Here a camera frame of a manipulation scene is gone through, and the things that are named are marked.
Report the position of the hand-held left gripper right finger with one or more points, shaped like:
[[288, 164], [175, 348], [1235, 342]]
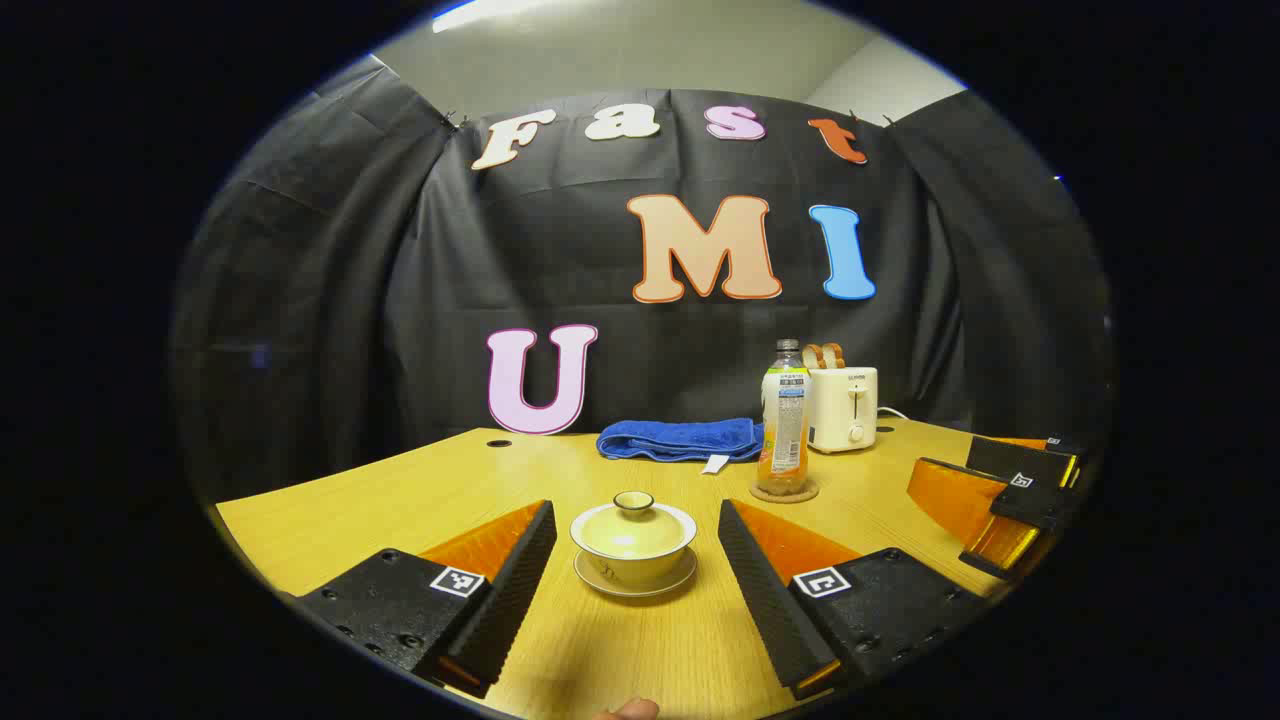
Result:
[[760, 590]]

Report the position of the plastic water bottle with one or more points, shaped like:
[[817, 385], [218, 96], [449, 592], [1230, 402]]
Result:
[[785, 420]]

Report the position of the black backdrop cloth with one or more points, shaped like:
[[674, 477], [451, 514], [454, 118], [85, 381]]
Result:
[[400, 300]]

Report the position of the round brown coaster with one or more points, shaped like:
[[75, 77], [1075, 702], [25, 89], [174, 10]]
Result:
[[805, 494]]

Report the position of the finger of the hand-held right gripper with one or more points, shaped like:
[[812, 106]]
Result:
[[960, 500], [1030, 458]]

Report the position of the white toaster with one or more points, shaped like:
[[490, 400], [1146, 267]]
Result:
[[842, 405]]

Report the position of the white saucer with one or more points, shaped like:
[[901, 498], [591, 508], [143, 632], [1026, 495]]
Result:
[[640, 592]]

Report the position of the bread slice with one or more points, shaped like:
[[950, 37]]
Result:
[[834, 354], [812, 356]]

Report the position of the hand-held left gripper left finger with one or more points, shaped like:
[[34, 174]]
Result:
[[515, 585]]

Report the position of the folded blue towel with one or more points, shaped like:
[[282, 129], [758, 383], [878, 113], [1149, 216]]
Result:
[[675, 438]]

